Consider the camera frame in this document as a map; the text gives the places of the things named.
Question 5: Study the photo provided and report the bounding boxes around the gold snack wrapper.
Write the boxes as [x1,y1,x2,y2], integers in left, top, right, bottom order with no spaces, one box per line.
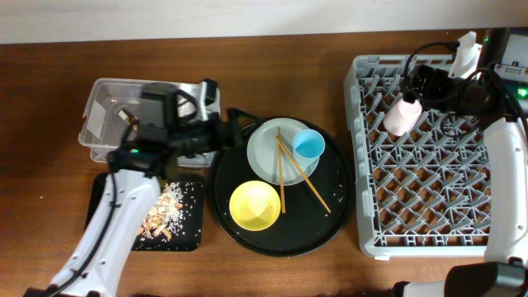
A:
[118,109,139,125]

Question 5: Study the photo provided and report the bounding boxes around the pink cup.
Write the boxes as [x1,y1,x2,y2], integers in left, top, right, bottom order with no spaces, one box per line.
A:
[383,99,422,136]

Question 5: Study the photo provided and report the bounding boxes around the blue cup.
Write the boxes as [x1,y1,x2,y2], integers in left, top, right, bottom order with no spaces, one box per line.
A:
[292,129,326,166]

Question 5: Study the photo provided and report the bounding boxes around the yellow bowl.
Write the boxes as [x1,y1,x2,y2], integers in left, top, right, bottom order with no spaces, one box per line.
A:
[229,181,281,232]

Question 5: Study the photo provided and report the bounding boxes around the food scraps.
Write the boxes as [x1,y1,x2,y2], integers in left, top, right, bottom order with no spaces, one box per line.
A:
[138,182,196,243]

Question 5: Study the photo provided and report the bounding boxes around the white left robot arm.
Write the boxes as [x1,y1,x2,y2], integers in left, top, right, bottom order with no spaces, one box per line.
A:
[25,82,249,296]

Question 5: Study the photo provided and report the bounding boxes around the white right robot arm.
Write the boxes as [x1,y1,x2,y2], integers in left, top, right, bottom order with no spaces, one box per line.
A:
[384,28,527,296]

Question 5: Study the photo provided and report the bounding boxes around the clear plastic waste bin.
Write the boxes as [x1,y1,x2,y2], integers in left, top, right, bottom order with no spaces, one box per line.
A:
[78,78,200,163]

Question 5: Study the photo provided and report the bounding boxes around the grey dishwasher rack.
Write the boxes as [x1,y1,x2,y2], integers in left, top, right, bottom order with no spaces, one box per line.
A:
[344,55,492,259]

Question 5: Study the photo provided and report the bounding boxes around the light grey plate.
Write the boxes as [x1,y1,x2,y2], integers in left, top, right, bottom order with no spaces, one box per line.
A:
[247,118,321,186]

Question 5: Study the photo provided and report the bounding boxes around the left wooden chopstick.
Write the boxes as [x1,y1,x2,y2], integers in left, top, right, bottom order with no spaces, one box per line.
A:
[276,126,286,214]

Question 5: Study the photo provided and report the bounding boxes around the wooden chopstick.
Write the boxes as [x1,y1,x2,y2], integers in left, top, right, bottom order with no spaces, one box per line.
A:
[276,136,332,214]
[276,126,286,214]

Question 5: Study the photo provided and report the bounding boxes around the right wooden chopstick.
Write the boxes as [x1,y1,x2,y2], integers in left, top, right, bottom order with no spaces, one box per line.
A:
[276,136,332,214]

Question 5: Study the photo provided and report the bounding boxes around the round black serving tray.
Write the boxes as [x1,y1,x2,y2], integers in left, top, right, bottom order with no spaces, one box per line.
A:
[208,120,356,257]

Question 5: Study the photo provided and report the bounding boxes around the black rectangular tray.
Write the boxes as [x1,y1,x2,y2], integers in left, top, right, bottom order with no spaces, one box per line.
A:
[84,172,205,252]

